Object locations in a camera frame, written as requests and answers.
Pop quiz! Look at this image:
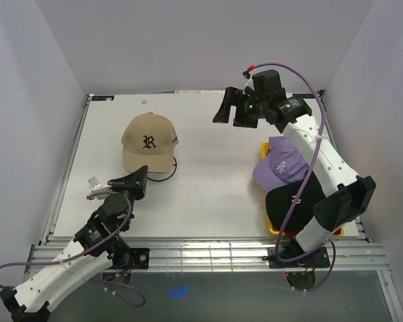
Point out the yellow plastic tray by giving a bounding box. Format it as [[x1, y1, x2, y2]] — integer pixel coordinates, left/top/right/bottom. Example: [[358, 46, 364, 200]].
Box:
[[261, 142, 345, 238]]

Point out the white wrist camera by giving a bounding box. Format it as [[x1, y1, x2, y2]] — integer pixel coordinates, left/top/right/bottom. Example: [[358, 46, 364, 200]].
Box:
[[242, 65, 255, 79], [88, 176, 110, 199]]

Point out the paper strip at wall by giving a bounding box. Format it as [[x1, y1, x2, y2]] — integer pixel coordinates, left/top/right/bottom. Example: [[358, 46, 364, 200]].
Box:
[[174, 89, 225, 94]]

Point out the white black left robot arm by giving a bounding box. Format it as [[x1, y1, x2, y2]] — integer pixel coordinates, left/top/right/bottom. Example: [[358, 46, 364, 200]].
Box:
[[0, 166, 150, 321]]

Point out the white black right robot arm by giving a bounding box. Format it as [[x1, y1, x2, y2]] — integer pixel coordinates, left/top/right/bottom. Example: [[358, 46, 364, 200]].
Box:
[[213, 63, 376, 266]]

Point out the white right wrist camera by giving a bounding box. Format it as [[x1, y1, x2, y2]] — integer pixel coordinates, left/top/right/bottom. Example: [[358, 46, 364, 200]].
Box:
[[242, 65, 255, 79]]

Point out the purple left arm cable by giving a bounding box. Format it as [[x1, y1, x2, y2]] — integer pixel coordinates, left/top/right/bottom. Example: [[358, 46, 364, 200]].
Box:
[[0, 197, 134, 290]]

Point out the black wire hat stand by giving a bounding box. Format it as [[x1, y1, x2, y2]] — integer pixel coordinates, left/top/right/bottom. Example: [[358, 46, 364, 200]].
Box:
[[147, 157, 177, 182]]

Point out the lavender LA baseball cap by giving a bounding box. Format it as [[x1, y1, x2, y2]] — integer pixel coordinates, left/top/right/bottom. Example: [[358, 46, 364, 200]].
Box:
[[253, 136, 309, 193]]

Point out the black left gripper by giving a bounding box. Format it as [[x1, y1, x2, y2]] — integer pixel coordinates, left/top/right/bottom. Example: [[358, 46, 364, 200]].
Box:
[[107, 165, 147, 230]]

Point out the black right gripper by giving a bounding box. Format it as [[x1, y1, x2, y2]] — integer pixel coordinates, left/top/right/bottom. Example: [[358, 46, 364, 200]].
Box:
[[212, 87, 267, 129]]

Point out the beige R baseball cap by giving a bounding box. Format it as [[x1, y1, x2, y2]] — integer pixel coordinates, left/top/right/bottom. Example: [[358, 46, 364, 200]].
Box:
[[121, 112, 179, 172]]

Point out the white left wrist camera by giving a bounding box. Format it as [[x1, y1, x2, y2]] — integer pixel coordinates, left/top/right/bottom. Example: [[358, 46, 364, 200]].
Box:
[[88, 176, 110, 199]]

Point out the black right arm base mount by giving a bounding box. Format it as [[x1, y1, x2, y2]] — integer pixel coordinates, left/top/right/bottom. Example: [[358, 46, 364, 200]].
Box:
[[267, 246, 332, 269]]

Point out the dark label sticker left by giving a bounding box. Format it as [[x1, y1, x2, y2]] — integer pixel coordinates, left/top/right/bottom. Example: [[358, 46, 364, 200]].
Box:
[[91, 95, 115, 101]]

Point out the black NY baseball cap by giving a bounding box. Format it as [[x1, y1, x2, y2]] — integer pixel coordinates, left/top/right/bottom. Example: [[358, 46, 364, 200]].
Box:
[[265, 170, 326, 232]]

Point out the aluminium frame rail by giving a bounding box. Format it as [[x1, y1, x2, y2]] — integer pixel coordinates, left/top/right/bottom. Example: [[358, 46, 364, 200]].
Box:
[[26, 239, 390, 273]]

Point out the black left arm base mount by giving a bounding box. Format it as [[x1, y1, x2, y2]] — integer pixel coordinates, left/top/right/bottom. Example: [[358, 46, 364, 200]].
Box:
[[112, 248, 150, 270]]

